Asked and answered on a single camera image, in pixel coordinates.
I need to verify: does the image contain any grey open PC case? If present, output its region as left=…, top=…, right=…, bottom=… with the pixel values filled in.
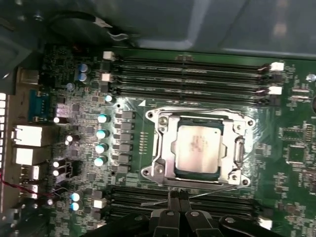
left=0, top=0, right=316, bottom=237

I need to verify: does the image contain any green motherboard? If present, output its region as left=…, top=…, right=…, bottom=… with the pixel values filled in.
left=14, top=46, right=316, bottom=237

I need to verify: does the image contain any silver square CPU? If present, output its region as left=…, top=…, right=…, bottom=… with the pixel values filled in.
left=175, top=124, right=222, bottom=173

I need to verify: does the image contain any thin metal locking lever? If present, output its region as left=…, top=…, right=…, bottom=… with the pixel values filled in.
left=141, top=186, right=239, bottom=207
left=158, top=107, right=247, bottom=119

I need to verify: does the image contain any metal socket cover frame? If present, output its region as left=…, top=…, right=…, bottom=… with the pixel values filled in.
left=160, top=115, right=245, bottom=185

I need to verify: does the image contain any blue serial port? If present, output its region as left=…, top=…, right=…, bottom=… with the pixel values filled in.
left=28, top=89, right=52, bottom=122

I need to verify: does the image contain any silver network port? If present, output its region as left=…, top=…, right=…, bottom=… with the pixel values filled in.
left=11, top=124, right=43, bottom=147

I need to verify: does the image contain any CPU socket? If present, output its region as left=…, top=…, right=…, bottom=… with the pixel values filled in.
left=140, top=106, right=257, bottom=190

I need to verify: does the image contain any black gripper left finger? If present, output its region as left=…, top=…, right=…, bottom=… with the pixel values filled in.
left=85, top=190, right=183, bottom=237

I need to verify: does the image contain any RAM slot with white clips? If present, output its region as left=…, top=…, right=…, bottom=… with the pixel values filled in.
left=100, top=72, right=283, bottom=96
left=102, top=50, right=285, bottom=73
left=93, top=198, right=273, bottom=230

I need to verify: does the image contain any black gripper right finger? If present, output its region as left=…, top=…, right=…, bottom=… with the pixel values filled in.
left=181, top=190, right=282, bottom=237

